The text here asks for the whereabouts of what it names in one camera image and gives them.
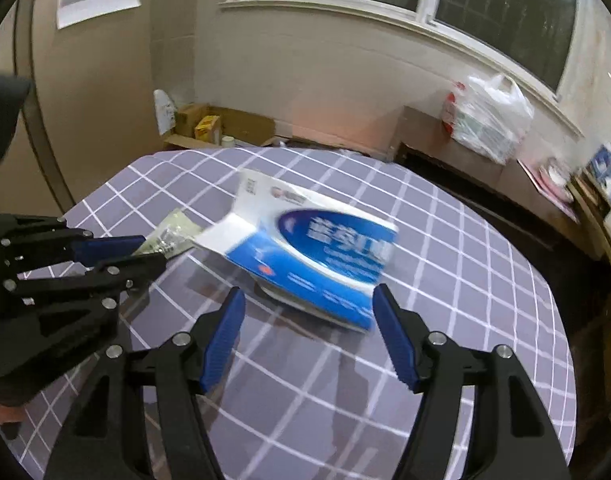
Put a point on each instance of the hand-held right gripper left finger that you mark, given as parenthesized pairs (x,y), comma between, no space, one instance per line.
(225,330)

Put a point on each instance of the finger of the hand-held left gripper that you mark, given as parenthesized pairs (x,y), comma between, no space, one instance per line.
(75,310)
(110,247)

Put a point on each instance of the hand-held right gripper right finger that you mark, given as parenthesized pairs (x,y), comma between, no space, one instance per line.
(393,330)

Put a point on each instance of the blue white cardboard box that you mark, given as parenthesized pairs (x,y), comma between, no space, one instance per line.
(325,255)

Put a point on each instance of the person's left hand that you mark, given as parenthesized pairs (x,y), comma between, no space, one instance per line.
(2,412)

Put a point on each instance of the purple checkered tablecloth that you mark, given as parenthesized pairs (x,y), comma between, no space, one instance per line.
(460,285)

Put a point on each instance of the small white bag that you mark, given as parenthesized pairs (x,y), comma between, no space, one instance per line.
(164,110)

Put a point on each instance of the small cardboard box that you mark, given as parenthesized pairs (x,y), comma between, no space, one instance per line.
(190,117)

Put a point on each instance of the yellow packet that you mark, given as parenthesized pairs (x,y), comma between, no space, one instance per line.
(208,127)

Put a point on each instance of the small white jar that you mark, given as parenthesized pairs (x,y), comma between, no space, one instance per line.
(228,141)

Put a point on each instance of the dark wooden sideboard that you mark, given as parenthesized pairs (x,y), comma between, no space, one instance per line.
(485,185)

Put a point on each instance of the open cardboard box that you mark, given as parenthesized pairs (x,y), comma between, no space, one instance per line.
(245,127)

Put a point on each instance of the pink papers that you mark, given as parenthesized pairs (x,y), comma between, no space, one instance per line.
(553,185)

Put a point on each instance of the white plastic bag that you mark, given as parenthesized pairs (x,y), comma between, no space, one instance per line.
(488,115)

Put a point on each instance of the cluttered wooden shelf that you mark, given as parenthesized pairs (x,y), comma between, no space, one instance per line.
(605,200)

